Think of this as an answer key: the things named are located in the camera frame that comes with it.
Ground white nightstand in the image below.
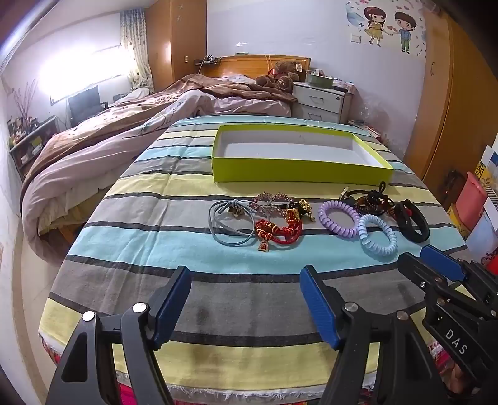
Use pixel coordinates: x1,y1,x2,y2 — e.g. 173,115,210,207
291,81,353,124

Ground wooden wardrobe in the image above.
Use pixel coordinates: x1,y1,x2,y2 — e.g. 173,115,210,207
145,0,208,90

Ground black red object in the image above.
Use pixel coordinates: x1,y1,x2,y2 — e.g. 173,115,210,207
444,168,465,203

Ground black wristband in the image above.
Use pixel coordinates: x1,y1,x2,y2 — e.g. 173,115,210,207
393,199,431,243

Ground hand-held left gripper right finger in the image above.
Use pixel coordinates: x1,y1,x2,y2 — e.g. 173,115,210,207
299,265,454,405

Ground window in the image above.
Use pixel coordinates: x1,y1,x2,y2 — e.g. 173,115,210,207
37,43,135,104

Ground black chair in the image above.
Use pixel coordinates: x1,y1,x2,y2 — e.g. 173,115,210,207
67,85,110,127

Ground wooden door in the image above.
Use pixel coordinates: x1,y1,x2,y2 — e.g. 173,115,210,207
402,8,498,191

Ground yellow printed box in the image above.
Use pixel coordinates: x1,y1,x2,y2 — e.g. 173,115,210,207
445,202,473,238

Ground crystal hair clip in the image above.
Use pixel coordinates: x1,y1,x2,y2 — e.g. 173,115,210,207
252,192,298,213

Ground brown teddy bear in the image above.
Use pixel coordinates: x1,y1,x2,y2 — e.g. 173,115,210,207
255,61,306,94

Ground striped blanket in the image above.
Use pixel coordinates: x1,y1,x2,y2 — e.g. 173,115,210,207
38,114,467,394

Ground grey hair tie with flower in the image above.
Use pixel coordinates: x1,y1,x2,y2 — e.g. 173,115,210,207
209,198,261,247

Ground brown bead bracelet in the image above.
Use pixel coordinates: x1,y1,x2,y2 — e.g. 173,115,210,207
355,191,393,215

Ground blue coil hair tie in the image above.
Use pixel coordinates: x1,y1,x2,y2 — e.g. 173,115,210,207
358,214,398,258

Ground cartoon couple wall sticker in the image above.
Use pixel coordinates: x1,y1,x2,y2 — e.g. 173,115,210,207
344,0,429,59

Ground gold bell hair tie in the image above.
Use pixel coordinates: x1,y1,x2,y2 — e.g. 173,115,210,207
296,198,317,222

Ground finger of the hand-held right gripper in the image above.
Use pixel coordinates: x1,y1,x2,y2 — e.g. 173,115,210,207
421,245,498,308
397,252,487,321

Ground green cardboard box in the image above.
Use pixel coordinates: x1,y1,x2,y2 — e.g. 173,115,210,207
211,125,395,183

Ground floral curtain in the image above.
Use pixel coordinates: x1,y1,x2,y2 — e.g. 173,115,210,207
119,10,154,92

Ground dried branches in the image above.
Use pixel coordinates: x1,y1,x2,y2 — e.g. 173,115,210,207
10,80,40,125

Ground wooden headboard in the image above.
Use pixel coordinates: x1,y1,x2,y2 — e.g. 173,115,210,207
202,55,312,80

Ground green basin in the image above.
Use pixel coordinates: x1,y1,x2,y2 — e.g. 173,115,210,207
305,72,335,89

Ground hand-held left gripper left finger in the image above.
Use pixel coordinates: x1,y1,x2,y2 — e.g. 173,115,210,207
46,266,192,405

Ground purple coil hair tie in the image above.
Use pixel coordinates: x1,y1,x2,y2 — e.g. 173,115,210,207
318,200,360,237

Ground red bracelet with gold charms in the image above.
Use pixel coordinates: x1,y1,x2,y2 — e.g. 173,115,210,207
255,210,303,254

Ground black hair tie gold charm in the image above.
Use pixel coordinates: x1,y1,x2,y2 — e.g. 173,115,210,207
340,181,390,203

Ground cluttered side shelf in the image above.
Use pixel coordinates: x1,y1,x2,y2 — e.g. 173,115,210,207
6,115,61,182

